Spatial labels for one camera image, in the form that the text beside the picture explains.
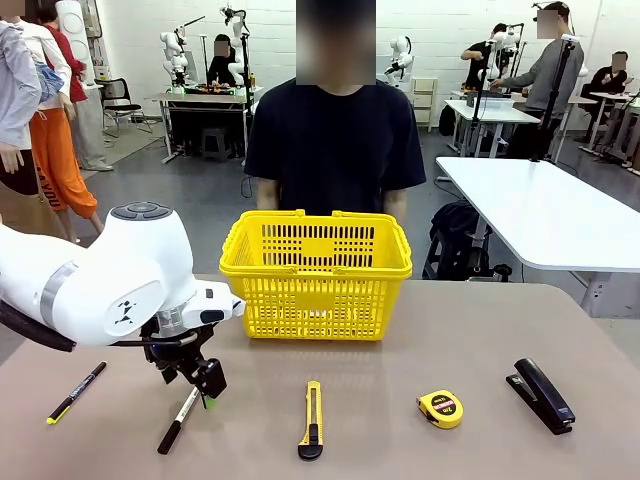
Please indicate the black backpack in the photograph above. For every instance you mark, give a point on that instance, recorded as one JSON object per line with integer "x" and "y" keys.
{"x": 455, "y": 220}

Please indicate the seated person in black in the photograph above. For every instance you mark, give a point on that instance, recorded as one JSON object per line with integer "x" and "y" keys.
{"x": 220, "y": 65}
{"x": 607, "y": 80}

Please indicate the standing person in black shirt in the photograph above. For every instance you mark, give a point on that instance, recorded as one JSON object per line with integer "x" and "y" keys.
{"x": 477, "y": 55}

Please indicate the white marker with black cap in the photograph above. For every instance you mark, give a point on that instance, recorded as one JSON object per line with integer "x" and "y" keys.
{"x": 175, "y": 425}

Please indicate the small white desk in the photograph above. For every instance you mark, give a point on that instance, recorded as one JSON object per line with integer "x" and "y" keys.
{"x": 495, "y": 112}

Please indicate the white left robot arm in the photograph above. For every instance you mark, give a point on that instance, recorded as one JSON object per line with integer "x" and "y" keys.
{"x": 125, "y": 260}

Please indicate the black camera stand pole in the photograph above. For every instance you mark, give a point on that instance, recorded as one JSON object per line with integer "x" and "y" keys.
{"x": 246, "y": 100}
{"x": 481, "y": 100}

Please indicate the white robot workstation table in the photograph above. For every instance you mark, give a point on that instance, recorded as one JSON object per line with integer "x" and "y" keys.
{"x": 200, "y": 97}

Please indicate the yellow black utility knife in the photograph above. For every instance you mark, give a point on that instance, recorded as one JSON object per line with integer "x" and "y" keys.
{"x": 311, "y": 435}

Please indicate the person in red jacket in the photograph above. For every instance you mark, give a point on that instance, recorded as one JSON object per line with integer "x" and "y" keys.
{"x": 76, "y": 75}

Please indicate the mannequin with orange trousers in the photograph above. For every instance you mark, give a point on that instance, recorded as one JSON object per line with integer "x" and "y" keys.
{"x": 55, "y": 150}

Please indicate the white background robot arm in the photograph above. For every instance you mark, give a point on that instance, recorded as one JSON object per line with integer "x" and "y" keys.
{"x": 400, "y": 55}
{"x": 237, "y": 50}
{"x": 175, "y": 60}
{"x": 500, "y": 37}

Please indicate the white drawer cabinet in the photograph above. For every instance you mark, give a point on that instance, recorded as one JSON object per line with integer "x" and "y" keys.
{"x": 425, "y": 105}

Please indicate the mannequin with brown apron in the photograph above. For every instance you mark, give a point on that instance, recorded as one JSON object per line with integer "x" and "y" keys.
{"x": 15, "y": 90}

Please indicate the black pen with yellow tip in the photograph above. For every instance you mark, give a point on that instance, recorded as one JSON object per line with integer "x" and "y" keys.
{"x": 75, "y": 395}

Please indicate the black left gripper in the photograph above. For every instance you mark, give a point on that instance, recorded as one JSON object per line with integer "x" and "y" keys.
{"x": 172, "y": 350}

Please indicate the person's left forearm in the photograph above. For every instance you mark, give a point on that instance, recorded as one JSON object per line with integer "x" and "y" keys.
{"x": 395, "y": 202}

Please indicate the white height-adjustable desk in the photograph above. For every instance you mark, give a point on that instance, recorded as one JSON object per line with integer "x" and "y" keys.
{"x": 615, "y": 95}

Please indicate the grey plastic stool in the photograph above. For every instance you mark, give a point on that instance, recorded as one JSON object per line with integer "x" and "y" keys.
{"x": 216, "y": 142}

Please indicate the large white table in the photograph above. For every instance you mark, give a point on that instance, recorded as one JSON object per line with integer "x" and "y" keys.
{"x": 540, "y": 210}

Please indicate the yellow tape measure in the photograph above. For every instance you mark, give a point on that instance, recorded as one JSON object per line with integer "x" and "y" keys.
{"x": 440, "y": 410}

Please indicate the white tower air conditioner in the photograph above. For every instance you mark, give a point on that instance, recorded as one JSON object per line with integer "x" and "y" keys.
{"x": 75, "y": 25}

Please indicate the black office chair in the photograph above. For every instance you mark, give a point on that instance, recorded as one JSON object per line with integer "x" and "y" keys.
{"x": 117, "y": 90}

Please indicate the person in navy t-shirt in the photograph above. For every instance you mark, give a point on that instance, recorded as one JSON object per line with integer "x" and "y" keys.
{"x": 335, "y": 145}

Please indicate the black slanted tripod pole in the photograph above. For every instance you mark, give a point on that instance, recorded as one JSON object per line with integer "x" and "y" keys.
{"x": 557, "y": 90}

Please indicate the person's right forearm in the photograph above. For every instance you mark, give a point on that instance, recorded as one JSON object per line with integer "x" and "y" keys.
{"x": 267, "y": 195}

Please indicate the yellow plastic shopping basket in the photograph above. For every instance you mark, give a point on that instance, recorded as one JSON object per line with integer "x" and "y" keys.
{"x": 315, "y": 300}

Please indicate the black stapler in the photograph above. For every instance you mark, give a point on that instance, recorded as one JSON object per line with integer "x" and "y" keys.
{"x": 542, "y": 395}

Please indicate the person in grey sweater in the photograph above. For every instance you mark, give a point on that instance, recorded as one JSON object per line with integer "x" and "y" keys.
{"x": 555, "y": 75}

